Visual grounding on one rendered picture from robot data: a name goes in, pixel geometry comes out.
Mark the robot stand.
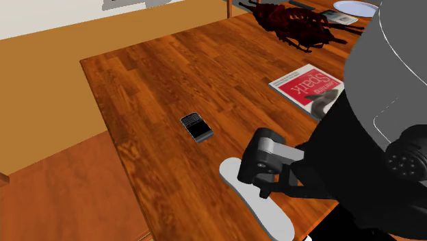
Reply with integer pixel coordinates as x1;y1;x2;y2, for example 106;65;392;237
308;204;427;241

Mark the white plate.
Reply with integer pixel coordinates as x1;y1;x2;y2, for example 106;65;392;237
333;0;380;18

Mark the dark remote control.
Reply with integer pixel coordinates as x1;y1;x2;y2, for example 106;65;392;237
288;0;316;11

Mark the black phone with keypad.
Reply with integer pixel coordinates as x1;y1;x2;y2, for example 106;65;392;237
180;112;214;144

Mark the white flat oblong board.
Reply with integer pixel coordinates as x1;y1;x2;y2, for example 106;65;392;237
219;157;296;241

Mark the wooden table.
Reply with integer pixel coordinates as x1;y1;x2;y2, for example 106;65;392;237
79;0;381;241

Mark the grey white booklet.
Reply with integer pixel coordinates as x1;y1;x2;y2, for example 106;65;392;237
320;9;359;26

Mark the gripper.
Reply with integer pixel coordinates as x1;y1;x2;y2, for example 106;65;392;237
237;96;427;232

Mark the red and white book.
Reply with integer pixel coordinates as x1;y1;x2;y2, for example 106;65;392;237
268;64;345;121

